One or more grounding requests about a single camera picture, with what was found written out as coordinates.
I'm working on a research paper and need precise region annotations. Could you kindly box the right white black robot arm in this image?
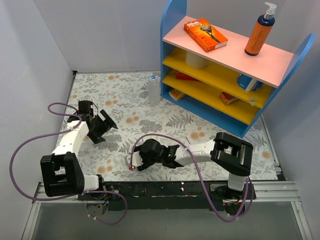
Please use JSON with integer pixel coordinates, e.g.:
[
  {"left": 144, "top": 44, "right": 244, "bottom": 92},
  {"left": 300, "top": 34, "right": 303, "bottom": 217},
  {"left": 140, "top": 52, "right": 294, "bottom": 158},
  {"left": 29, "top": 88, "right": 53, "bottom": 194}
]
[{"left": 125, "top": 132, "right": 254, "bottom": 199}]

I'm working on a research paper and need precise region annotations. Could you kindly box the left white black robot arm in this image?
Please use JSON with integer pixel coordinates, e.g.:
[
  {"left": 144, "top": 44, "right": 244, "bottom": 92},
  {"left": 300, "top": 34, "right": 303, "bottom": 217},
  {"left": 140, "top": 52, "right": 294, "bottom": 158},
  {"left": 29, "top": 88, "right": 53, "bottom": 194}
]
[{"left": 40, "top": 100, "right": 118, "bottom": 200}]

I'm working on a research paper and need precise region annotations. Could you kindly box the floral patterned table mat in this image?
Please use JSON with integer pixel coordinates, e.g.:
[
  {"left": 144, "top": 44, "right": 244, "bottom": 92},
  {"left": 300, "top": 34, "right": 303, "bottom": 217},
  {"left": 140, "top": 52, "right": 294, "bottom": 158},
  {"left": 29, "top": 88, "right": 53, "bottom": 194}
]
[{"left": 46, "top": 71, "right": 280, "bottom": 182}]

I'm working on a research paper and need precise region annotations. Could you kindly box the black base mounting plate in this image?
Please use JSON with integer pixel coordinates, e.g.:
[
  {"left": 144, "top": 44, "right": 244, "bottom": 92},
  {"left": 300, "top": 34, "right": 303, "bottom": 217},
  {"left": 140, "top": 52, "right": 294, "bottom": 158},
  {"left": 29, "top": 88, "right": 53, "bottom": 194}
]
[{"left": 78, "top": 180, "right": 257, "bottom": 214}]

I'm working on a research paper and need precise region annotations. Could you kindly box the clear plastic water bottle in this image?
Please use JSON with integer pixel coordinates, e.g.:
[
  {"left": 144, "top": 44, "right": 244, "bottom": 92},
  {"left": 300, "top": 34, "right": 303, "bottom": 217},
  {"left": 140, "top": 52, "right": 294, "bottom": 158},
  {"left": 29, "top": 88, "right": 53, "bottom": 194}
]
[{"left": 147, "top": 75, "right": 161, "bottom": 106}]

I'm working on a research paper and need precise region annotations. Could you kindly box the white orange small box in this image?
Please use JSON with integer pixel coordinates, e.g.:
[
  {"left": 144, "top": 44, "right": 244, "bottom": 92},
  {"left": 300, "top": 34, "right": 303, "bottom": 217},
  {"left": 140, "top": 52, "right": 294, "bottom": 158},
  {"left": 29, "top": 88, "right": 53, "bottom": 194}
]
[{"left": 168, "top": 89, "right": 186, "bottom": 101}]

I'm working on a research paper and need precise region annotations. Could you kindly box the red flat box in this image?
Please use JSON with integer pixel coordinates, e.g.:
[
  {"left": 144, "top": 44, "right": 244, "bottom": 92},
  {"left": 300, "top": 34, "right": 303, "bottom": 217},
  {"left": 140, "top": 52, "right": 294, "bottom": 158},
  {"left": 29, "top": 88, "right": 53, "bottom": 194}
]
[{"left": 175, "top": 71, "right": 198, "bottom": 81}]

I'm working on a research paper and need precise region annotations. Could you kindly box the blue shelf with coloured boards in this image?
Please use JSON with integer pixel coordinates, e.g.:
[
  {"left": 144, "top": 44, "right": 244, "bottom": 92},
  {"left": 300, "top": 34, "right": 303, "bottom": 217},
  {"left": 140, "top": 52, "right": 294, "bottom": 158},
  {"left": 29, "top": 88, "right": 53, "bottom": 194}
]
[{"left": 160, "top": 0, "right": 316, "bottom": 137}]

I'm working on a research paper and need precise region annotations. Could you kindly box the white paper roll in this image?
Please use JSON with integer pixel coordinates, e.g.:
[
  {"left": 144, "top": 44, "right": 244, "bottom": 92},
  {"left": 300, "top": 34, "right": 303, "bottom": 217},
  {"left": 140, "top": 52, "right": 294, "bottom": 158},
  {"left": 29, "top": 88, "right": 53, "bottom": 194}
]
[{"left": 185, "top": 51, "right": 208, "bottom": 70}]

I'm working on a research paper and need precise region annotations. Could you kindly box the orange razor box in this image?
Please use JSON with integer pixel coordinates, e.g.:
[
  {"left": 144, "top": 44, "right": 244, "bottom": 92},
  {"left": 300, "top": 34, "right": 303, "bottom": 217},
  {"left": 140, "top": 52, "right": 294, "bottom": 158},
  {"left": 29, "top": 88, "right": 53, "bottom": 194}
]
[{"left": 183, "top": 18, "right": 228, "bottom": 53}]

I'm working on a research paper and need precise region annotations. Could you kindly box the orange pump lotion bottle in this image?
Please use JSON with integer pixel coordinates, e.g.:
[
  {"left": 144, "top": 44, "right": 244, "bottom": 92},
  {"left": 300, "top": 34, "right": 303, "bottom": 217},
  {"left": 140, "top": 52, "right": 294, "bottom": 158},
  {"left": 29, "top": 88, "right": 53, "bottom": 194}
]
[{"left": 244, "top": 2, "right": 277, "bottom": 56}]

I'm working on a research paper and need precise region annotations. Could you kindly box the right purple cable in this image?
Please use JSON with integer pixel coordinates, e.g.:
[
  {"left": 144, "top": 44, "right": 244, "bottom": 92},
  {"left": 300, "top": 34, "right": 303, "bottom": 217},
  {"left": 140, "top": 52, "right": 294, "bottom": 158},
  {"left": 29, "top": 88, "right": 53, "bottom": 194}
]
[{"left": 128, "top": 133, "right": 256, "bottom": 223}]

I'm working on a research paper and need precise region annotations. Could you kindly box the purple cable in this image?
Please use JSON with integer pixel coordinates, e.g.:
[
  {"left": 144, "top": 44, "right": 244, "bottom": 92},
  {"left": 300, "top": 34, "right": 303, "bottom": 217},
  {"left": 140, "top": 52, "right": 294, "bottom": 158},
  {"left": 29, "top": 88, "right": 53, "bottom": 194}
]
[
  {"left": 128, "top": 133, "right": 256, "bottom": 223},
  {"left": 9, "top": 102, "right": 128, "bottom": 225}
]

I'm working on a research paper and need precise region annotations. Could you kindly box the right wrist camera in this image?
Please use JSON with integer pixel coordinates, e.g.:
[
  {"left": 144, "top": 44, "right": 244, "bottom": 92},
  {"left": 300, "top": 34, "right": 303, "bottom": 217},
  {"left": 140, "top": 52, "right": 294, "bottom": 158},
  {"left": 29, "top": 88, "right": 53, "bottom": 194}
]
[{"left": 126, "top": 151, "right": 143, "bottom": 172}]

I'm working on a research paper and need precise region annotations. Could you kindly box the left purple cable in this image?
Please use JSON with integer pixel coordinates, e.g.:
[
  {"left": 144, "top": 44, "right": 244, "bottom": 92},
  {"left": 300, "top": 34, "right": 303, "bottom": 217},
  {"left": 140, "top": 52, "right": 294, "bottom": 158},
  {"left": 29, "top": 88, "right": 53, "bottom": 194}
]
[{"left": 9, "top": 102, "right": 128, "bottom": 225}]

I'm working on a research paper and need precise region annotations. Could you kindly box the aluminium frame rail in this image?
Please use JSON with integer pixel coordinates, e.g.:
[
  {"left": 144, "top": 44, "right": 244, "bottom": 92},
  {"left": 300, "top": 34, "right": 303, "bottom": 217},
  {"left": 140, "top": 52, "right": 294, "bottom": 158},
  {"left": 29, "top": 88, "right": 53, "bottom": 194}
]
[{"left": 22, "top": 181, "right": 312, "bottom": 240}]

